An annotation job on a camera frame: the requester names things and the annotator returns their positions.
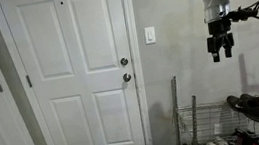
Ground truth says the black sneaker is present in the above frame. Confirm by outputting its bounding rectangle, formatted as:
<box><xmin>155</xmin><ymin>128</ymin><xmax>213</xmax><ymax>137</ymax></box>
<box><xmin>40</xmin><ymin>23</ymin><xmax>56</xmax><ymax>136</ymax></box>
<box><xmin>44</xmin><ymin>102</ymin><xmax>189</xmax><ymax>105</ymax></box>
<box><xmin>226</xmin><ymin>93</ymin><xmax>259</xmax><ymax>122</ymax></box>

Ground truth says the silver door knob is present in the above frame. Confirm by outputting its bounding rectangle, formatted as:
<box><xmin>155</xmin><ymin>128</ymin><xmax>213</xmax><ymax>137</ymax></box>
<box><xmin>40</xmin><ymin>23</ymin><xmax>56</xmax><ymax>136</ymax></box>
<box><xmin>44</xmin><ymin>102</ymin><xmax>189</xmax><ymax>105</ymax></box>
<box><xmin>123</xmin><ymin>73</ymin><xmax>131</xmax><ymax>82</ymax></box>

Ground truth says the white panelled door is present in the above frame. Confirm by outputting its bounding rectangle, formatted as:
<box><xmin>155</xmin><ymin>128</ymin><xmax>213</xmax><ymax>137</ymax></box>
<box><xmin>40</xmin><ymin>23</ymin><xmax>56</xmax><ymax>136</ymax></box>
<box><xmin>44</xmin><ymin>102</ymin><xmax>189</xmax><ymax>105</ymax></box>
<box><xmin>0</xmin><ymin>0</ymin><xmax>145</xmax><ymax>145</ymax></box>

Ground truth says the metal wire shelf rack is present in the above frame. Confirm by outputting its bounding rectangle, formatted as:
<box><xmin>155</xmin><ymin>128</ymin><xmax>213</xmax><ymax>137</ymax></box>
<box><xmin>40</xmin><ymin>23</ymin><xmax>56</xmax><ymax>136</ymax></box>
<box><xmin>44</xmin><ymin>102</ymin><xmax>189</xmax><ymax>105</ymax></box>
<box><xmin>171</xmin><ymin>67</ymin><xmax>259</xmax><ymax>145</ymax></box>

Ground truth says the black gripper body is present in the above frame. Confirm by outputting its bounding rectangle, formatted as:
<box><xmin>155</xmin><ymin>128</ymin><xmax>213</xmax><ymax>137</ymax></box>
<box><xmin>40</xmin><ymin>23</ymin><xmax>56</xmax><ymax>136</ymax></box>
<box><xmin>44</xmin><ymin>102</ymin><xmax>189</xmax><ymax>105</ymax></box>
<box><xmin>207</xmin><ymin>18</ymin><xmax>235</xmax><ymax>54</ymax></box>

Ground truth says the silver deadbolt lock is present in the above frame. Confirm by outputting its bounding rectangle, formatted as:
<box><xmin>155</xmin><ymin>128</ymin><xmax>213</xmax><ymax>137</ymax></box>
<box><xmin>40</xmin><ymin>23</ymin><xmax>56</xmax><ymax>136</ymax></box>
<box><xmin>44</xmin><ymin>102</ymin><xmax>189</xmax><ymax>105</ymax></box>
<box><xmin>120</xmin><ymin>58</ymin><xmax>129</xmax><ymax>66</ymax></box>

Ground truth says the white wall light switch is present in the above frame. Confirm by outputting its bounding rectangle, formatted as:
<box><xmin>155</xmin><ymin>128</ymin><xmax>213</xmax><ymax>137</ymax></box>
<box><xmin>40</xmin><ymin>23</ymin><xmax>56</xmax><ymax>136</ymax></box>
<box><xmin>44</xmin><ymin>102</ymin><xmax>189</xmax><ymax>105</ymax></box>
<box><xmin>144</xmin><ymin>27</ymin><xmax>156</xmax><ymax>45</ymax></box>

